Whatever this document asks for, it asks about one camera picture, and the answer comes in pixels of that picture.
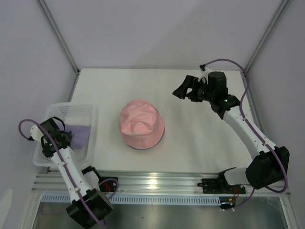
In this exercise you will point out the white plastic basket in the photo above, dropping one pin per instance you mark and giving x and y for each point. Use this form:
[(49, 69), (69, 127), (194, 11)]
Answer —
[(78, 114)]

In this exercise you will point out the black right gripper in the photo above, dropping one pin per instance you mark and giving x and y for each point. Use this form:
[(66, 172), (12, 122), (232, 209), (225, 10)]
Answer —
[(181, 92)]

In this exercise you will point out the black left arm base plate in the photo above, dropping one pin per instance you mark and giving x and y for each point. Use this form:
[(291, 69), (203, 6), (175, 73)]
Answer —
[(108, 184)]

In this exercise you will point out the aluminium mounting rail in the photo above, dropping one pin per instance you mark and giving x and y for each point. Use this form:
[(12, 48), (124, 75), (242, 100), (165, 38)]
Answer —
[(133, 183)]

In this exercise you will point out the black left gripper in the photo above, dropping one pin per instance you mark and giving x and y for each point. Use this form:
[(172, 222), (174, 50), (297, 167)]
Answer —
[(68, 134)]

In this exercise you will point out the pink bucket hat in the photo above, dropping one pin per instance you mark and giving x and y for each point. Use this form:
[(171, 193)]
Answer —
[(141, 125)]

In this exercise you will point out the slotted grey cable duct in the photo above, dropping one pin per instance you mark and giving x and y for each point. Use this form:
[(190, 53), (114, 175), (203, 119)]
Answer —
[(165, 200)]

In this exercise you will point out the lavender bucket hat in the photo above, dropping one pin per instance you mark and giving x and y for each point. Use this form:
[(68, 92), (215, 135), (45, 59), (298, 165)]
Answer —
[(80, 135)]

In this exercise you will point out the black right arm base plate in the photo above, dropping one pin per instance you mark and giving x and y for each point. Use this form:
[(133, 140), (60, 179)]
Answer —
[(218, 186)]

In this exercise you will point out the aluminium frame post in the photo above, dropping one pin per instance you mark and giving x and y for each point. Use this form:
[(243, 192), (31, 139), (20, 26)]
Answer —
[(275, 19), (57, 34)]

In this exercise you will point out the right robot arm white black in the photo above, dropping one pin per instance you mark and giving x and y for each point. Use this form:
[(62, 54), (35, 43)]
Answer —
[(269, 162)]

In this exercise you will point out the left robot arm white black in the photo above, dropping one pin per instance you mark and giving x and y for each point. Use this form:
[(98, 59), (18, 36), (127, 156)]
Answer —
[(89, 206)]

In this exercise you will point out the left aluminium frame post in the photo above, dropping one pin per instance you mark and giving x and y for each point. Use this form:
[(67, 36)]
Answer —
[(57, 34)]

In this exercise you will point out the blue bucket hat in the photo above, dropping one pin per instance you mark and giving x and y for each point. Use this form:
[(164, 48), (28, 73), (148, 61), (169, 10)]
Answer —
[(162, 140)]

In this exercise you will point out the right aluminium frame post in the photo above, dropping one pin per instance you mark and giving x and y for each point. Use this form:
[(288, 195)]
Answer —
[(275, 19)]

